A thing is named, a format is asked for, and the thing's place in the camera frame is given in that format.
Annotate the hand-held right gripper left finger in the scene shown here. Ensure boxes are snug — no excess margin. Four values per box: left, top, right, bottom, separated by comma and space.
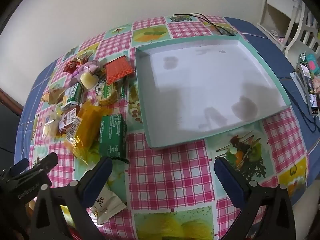
30, 156, 113, 240

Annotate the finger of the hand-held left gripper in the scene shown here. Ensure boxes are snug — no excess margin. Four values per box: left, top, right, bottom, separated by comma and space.
15, 152, 59, 178
9, 158, 29, 175

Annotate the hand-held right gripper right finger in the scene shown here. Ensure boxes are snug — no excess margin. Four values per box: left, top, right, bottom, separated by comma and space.
215, 156, 295, 240

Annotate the clear packet with yellow cake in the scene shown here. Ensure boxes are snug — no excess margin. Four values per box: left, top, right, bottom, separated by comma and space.
40, 107, 63, 138

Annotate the dark green snack packet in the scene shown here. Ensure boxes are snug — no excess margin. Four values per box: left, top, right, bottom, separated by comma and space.
99, 114, 128, 159

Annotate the red and white snack packet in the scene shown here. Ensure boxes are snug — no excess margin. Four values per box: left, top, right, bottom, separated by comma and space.
58, 104, 82, 134

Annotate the translucent yellow snack packet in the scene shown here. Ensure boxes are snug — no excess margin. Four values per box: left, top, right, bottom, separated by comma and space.
64, 100, 104, 155

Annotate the small tan snack packet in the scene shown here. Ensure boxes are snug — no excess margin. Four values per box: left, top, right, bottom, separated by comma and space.
42, 87, 67, 104

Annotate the green and white snack packet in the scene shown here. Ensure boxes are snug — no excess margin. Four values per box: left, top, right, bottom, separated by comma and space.
64, 83, 84, 105

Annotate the green cow print packet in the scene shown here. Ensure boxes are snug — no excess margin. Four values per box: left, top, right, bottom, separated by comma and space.
96, 81, 125, 105

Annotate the yellow jelly cup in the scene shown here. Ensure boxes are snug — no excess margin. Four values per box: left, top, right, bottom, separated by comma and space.
79, 72, 98, 90

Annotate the red shiny candy packet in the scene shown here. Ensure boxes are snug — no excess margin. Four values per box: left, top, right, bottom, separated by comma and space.
64, 57, 87, 74

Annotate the teal cardboard box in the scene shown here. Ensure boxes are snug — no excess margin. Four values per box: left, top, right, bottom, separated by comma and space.
135, 35, 292, 150

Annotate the purple snack packet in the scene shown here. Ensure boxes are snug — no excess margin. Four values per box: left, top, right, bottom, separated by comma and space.
69, 64, 100, 85

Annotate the red patterned snack packet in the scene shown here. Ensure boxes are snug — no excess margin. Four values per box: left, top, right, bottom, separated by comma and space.
103, 56, 133, 85

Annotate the pink checked tablecloth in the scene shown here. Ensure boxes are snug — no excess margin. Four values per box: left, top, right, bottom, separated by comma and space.
15, 15, 310, 240

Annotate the teal small box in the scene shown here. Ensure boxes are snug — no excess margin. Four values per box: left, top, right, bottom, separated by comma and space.
306, 54, 320, 75

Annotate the white chair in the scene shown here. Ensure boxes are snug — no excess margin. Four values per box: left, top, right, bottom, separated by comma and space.
285, 2, 320, 55

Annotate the black cable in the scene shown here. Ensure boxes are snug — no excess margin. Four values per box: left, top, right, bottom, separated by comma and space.
173, 13, 235, 36
290, 94, 320, 133

